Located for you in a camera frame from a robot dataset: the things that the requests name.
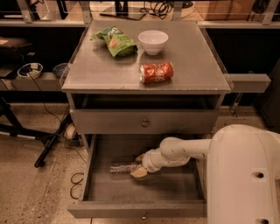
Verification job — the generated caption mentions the black cable bundle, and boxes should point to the black cable bundle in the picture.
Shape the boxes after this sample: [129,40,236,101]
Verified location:
[139,0,175,20]

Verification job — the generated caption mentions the grey drawer cabinet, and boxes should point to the grey drawer cabinet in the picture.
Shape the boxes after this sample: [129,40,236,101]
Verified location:
[62,21,231,146]

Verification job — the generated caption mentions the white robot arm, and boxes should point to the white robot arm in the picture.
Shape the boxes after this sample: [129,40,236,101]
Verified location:
[130,124,280,224]

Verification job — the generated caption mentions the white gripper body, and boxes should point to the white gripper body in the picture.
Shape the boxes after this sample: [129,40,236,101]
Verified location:
[142,149,165,172]

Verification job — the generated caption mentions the black monitor stand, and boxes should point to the black monitor stand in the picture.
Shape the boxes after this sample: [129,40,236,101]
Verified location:
[100,0,145,20]

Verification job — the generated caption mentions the orange soda can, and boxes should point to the orange soda can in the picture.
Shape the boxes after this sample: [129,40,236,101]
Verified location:
[139,61,173,84]

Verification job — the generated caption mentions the open middle drawer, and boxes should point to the open middle drawer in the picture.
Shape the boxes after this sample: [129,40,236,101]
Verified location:
[68,135,210,220]

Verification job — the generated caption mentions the green chip bag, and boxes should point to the green chip bag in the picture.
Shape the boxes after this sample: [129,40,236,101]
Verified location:
[91,26,137,57]

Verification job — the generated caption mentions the white bowl with cables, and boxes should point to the white bowl with cables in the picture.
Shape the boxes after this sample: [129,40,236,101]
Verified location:
[17,62,43,79]

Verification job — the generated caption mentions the black stand legs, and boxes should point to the black stand legs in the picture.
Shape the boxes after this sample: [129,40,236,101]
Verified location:
[0,97,72,168]

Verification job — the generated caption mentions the closed top drawer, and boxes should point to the closed top drawer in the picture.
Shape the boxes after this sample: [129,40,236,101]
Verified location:
[70,108,218,134]

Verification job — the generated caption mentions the clear plastic water bottle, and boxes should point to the clear plastic water bottle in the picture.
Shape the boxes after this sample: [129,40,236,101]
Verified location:
[110,162,138,174]

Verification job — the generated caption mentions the cardboard box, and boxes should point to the cardboard box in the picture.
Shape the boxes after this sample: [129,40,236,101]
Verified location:
[194,0,255,21]

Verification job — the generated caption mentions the dark round dish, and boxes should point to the dark round dish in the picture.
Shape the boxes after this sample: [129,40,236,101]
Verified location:
[52,63,68,78]

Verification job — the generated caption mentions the black floor cable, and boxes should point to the black floor cable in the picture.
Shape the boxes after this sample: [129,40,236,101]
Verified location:
[69,172,86,200]

